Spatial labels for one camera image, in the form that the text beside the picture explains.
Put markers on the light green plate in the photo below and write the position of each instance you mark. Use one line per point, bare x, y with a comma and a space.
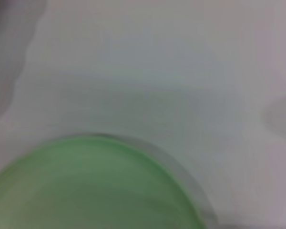
90, 186

